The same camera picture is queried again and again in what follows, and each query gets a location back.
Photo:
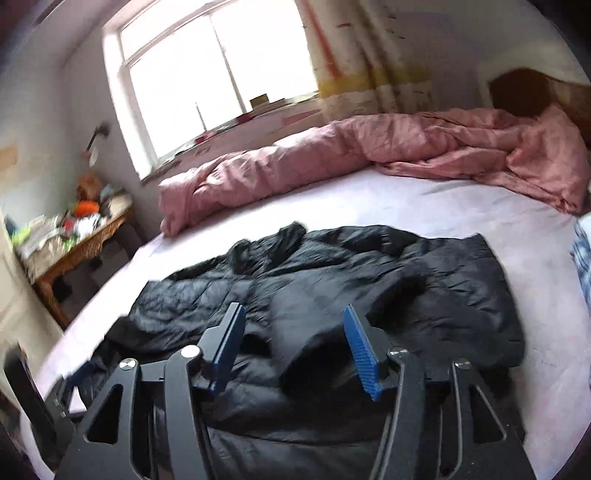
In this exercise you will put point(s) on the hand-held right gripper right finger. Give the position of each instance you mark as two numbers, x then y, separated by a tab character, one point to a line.
362	350

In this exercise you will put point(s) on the bed with pink sheet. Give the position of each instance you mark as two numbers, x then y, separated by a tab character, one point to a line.
531	277

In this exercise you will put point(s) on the pink quilt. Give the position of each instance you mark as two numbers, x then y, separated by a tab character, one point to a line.
369	138

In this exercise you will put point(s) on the tree print curtain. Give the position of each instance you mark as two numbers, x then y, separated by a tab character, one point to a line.
369	55

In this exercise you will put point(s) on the stack of papers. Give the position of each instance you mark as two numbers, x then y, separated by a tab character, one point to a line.
41	237

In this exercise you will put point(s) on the white cabinet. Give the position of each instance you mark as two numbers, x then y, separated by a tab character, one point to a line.
18	295

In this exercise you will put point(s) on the orange plush toy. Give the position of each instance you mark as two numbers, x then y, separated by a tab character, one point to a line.
87	207

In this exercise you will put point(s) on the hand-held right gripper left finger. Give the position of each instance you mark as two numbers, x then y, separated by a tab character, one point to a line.
228	341

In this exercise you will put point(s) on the carved wooden table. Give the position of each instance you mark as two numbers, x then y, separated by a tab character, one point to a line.
78	251

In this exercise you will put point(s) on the wall lamp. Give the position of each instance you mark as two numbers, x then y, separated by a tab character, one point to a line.
94	147

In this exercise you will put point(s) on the stack of books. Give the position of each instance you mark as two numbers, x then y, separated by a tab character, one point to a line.
115	201

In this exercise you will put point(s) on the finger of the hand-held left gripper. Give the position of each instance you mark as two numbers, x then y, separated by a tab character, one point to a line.
32	401
76	387

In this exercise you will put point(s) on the white frame window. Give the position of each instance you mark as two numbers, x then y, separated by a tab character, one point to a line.
207	69

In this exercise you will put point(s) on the blue plaid garment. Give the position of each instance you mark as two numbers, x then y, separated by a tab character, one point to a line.
582	258

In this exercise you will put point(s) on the brown cardboard box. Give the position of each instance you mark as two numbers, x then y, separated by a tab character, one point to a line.
90	184

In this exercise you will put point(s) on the black down jacket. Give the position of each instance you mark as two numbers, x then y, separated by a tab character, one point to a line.
323	286

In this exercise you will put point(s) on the books on windowsill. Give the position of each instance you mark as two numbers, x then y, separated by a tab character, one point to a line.
265	100

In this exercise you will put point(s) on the wooden headboard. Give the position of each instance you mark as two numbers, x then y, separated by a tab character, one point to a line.
521	92

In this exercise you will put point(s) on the box under table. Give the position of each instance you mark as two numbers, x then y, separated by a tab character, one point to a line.
113	258

